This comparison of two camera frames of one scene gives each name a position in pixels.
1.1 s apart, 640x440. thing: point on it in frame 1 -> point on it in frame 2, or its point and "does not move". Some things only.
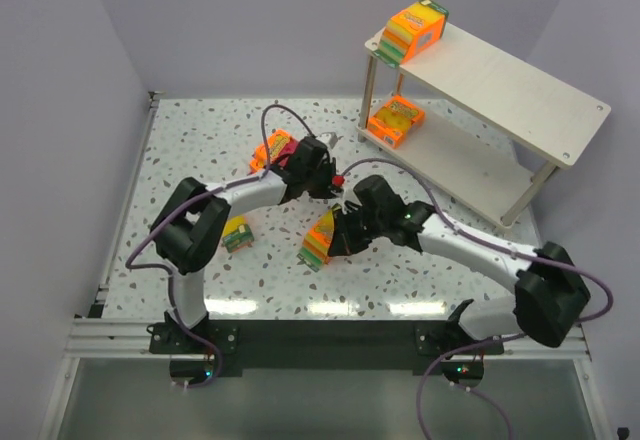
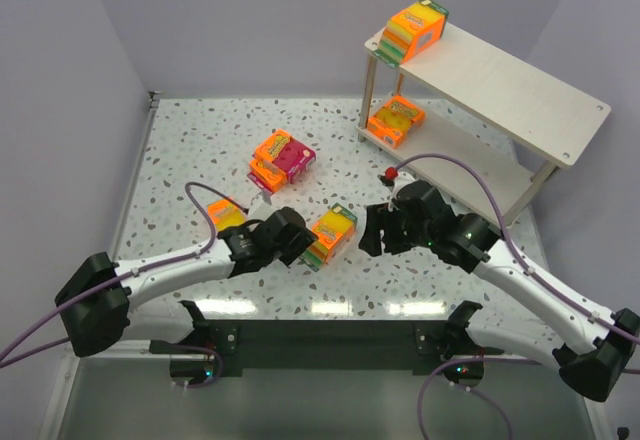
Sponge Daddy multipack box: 314,253 does not move
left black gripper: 324,180 -> 298,248
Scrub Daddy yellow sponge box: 390,121 does not move
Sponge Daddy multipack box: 412,32 does not move
